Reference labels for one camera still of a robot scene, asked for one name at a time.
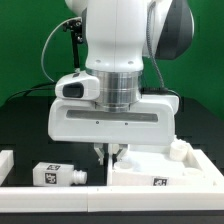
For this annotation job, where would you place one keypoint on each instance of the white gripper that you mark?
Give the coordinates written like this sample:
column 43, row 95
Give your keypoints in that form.
column 150, row 121

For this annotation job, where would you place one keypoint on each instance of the white square tabletop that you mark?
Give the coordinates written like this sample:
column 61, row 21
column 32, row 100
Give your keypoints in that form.
column 142, row 165

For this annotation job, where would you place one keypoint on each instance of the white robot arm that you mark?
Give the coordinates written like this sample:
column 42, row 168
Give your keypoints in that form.
column 104, row 103

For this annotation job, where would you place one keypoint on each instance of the white U-shaped obstacle fence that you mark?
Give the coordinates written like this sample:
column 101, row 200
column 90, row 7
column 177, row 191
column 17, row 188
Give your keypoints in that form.
column 114, row 198

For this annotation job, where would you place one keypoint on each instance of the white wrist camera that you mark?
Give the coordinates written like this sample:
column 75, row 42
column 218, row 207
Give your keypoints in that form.
column 78, row 86

